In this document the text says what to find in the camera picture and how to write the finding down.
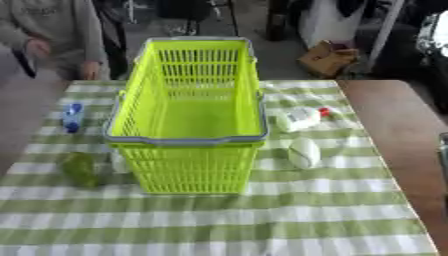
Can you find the green toy vegetable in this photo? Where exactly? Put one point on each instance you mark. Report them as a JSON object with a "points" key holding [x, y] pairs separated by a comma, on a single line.
{"points": [[80, 168]]}

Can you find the small white object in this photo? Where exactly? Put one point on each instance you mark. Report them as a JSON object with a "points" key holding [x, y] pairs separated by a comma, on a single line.
{"points": [[118, 161]]}

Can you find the lime green plastic basket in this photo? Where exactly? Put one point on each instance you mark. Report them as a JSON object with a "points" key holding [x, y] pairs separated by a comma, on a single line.
{"points": [[186, 116]]}

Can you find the person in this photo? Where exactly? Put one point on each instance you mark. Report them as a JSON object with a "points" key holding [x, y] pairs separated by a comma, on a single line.
{"points": [[55, 30]]}

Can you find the white bottle with red cap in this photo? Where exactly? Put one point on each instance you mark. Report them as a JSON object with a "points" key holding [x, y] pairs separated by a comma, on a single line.
{"points": [[300, 118]]}

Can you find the brown cardboard box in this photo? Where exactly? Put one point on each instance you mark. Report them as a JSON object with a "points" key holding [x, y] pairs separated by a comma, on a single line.
{"points": [[326, 58]]}

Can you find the white oval ball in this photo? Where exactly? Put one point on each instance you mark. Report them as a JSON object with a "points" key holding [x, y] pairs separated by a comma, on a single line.
{"points": [[304, 152]]}

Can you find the blue and white bottle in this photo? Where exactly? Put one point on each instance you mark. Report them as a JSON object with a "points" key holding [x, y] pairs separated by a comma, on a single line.
{"points": [[73, 116]]}

